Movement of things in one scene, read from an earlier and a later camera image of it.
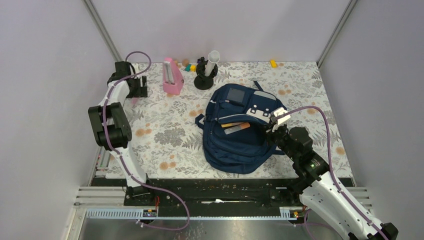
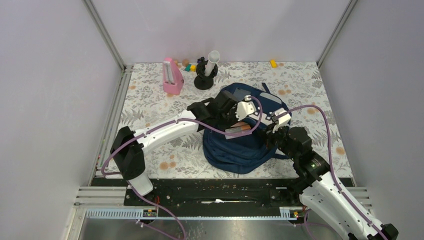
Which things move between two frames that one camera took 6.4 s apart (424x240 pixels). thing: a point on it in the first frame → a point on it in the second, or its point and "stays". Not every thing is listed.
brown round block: [185, 62] stays
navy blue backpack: [248, 150] stays
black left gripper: [141, 92] → [234, 120]
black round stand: [202, 82] stays
